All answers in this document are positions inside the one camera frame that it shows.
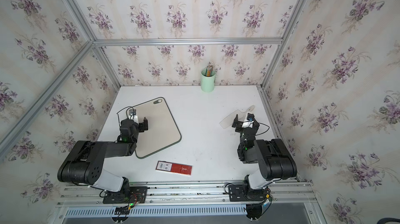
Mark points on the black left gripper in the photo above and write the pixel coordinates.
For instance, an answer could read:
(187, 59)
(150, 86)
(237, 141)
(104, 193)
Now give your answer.
(139, 125)

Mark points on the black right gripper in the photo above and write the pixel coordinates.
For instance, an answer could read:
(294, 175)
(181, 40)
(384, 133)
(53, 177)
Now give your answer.
(241, 124)

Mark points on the beige green-rimmed cutting board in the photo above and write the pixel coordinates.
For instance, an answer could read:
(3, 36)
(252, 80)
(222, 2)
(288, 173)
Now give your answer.
(162, 131)

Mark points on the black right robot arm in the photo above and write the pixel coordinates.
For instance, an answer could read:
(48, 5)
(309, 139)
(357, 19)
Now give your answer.
(274, 161)

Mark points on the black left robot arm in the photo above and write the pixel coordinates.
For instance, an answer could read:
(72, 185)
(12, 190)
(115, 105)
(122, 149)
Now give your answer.
(84, 165)

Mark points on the red rectangular box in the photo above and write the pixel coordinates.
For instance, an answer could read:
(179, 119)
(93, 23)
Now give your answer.
(174, 168)

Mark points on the mint green utensil cup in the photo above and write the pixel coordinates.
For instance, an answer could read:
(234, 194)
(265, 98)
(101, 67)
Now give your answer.
(207, 82)

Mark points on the wooden chopsticks in cup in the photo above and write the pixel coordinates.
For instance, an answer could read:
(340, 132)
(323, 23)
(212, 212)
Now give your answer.
(209, 70)

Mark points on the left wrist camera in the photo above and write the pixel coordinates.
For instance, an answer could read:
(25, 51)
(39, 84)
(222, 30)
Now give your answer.
(131, 114)

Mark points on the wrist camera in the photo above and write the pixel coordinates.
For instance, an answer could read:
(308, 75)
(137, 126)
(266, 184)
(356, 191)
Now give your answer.
(248, 122)
(131, 114)

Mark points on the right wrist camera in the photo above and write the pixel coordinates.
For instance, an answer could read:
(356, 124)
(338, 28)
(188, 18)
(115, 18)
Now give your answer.
(248, 122)

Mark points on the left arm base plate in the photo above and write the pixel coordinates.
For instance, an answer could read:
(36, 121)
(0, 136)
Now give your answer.
(136, 194)

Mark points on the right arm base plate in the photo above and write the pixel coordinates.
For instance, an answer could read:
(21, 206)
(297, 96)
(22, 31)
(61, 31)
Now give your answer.
(242, 193)

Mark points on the aluminium front rail frame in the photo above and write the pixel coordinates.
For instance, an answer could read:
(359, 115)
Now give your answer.
(189, 199)

